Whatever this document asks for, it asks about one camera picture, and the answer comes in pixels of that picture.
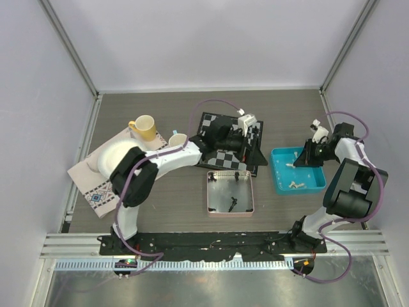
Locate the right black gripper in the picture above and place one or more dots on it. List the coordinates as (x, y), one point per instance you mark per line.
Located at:
(306, 159)

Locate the pink metal tin tray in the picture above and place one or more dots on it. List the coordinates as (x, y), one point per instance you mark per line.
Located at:
(222, 185)

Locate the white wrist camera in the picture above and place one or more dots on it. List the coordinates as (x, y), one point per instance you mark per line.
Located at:
(320, 134)
(245, 120)

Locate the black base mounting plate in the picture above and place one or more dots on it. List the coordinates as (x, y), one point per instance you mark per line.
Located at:
(210, 246)

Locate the white paper plate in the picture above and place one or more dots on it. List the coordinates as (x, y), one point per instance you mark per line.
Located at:
(112, 155)

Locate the aluminium frame rail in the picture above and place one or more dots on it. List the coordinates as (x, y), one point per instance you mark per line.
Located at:
(60, 30)

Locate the light blue mug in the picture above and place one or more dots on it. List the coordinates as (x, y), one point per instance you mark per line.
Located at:
(177, 139)

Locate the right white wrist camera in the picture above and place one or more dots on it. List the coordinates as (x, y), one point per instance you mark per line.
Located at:
(320, 134)

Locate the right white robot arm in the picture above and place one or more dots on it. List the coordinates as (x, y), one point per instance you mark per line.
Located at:
(354, 192)

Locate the patterned cloth placemat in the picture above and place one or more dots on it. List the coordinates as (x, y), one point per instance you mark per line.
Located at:
(95, 188)

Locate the blue plastic tray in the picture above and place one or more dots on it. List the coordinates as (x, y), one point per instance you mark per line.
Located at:
(282, 175)

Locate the black chess piece in tin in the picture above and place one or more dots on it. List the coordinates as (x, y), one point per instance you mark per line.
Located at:
(233, 204)

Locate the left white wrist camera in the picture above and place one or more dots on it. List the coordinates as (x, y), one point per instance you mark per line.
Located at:
(245, 120)

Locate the yellow mug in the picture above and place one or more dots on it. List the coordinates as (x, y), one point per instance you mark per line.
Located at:
(145, 126)

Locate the slotted cable duct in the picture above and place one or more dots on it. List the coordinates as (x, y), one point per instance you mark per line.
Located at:
(124, 265)

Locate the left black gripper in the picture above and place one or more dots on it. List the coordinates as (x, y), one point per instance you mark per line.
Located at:
(253, 155)

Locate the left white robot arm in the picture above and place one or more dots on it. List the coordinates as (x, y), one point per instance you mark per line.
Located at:
(133, 178)

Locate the black white chess board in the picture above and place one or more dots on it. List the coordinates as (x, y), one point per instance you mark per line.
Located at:
(226, 160)

